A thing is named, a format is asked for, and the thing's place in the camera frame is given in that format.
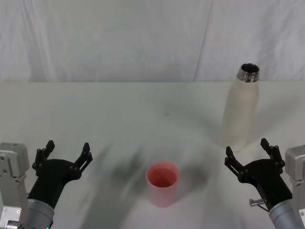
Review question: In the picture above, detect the white table cloth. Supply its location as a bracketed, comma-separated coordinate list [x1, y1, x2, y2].
[0, 81, 305, 229]

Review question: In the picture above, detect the white curtain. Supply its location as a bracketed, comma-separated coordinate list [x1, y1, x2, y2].
[0, 0, 305, 83]

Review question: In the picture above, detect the thin cable with silver plug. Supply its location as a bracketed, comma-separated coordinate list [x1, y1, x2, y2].
[249, 198, 272, 212]

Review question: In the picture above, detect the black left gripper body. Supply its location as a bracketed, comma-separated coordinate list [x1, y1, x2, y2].
[27, 158, 81, 210]

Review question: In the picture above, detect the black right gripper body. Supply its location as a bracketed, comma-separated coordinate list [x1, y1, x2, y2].
[238, 159, 293, 211]

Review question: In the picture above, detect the pink cup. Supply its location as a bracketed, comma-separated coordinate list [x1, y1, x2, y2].
[145, 161, 180, 208]

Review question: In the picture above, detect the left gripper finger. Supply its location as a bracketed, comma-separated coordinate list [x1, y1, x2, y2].
[71, 142, 93, 178]
[31, 140, 56, 171]

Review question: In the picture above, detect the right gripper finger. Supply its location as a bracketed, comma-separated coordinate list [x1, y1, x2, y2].
[224, 146, 249, 183]
[260, 138, 285, 168]

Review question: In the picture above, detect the cream vacuum bottle steel neck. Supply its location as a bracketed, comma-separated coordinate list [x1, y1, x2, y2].
[218, 62, 260, 152]

